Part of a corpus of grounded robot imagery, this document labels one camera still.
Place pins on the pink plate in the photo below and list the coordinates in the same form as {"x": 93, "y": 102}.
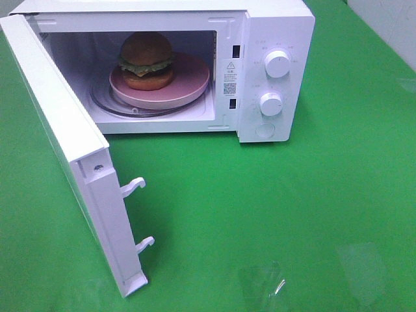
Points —
{"x": 191, "y": 77}

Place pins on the burger with lettuce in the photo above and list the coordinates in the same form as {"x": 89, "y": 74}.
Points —
{"x": 146, "y": 61}

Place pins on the white microwave door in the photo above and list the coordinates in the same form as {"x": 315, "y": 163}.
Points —
{"x": 84, "y": 155}

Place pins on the white microwave oven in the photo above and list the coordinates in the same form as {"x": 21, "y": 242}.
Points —
{"x": 256, "y": 52}

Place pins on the glass microwave turntable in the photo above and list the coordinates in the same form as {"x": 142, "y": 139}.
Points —
{"x": 105, "y": 99}

